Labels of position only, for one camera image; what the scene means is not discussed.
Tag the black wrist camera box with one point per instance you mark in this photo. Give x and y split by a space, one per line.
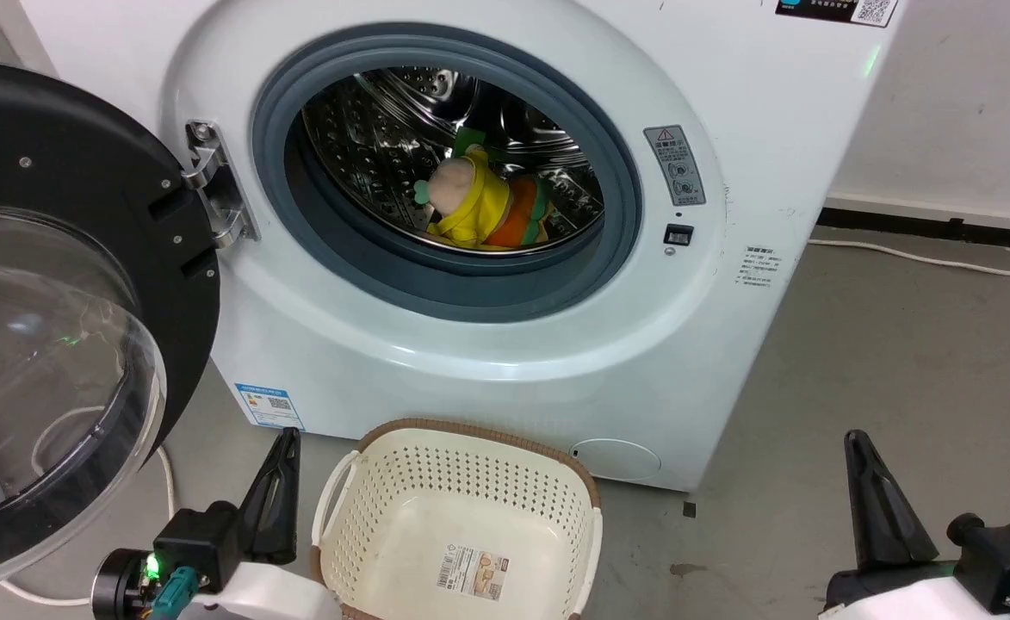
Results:
199 542
1008 555

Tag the grey warning sticker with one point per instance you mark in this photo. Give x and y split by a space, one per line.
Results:
675 165

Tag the white front-load washing machine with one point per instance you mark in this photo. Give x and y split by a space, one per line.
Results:
487 370

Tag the grey rubber door gasket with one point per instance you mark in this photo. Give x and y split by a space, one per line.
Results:
436 275

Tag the cream plastic laundry basket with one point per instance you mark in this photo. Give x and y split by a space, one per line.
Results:
461 508

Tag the yellow plush doll beige head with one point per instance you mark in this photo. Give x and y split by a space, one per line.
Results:
470 202

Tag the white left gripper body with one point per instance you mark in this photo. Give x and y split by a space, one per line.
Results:
272 596

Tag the orange green striped plush toy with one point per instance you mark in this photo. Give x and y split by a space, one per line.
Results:
523 215

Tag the stainless steel washer drum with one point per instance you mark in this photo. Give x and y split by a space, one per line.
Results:
384 138

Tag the black QR code sticker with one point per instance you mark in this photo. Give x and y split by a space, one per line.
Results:
836 10

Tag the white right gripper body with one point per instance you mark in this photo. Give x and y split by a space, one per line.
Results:
909 601

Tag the paper label sticker in basket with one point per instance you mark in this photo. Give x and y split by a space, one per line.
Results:
473 573

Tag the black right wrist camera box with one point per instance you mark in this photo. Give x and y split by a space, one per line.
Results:
1008 555

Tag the black washing machine door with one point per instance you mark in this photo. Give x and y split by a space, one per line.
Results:
65 155

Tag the small text sticker on washer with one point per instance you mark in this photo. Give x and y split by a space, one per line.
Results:
761 267

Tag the black wall baseboard strip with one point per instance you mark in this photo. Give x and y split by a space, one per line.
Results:
935 228

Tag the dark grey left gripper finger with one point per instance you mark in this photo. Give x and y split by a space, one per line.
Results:
257 517
284 508

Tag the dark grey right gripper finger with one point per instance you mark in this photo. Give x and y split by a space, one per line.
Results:
883 508

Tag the silver metal door hinge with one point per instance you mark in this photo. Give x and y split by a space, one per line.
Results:
216 185

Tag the round filter cover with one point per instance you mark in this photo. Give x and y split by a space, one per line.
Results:
616 459

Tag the blue energy label sticker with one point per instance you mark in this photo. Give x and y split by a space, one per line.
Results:
269 406

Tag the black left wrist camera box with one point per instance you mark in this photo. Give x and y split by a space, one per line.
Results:
199 542

